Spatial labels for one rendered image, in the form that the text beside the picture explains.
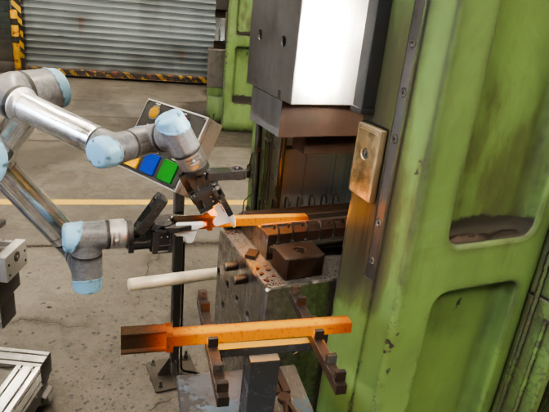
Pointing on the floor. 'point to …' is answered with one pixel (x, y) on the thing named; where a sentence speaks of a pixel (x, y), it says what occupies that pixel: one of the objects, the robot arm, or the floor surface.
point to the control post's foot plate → (160, 379)
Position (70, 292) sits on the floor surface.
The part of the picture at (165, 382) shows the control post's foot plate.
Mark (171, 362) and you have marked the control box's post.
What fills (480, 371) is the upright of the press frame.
